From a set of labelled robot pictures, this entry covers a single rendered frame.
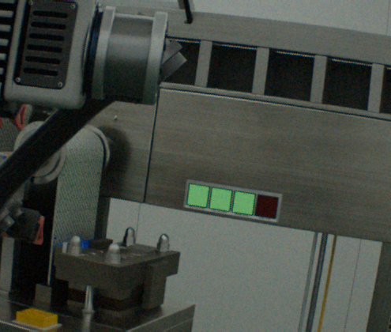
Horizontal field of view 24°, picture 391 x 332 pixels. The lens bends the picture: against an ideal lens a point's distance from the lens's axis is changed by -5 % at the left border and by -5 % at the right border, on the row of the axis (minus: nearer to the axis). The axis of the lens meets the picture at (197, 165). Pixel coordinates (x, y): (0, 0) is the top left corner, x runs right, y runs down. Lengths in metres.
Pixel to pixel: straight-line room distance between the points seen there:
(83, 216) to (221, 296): 2.59
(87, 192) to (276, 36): 0.61
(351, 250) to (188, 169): 2.37
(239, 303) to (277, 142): 2.57
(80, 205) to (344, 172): 0.65
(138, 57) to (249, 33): 1.29
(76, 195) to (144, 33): 1.21
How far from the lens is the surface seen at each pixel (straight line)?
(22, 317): 2.01
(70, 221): 2.33
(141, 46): 1.16
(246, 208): 2.40
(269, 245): 4.82
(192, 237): 4.93
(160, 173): 2.48
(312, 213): 2.37
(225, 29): 2.45
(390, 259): 2.51
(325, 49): 2.38
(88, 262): 2.17
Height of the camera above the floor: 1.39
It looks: 3 degrees down
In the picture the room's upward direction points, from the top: 8 degrees clockwise
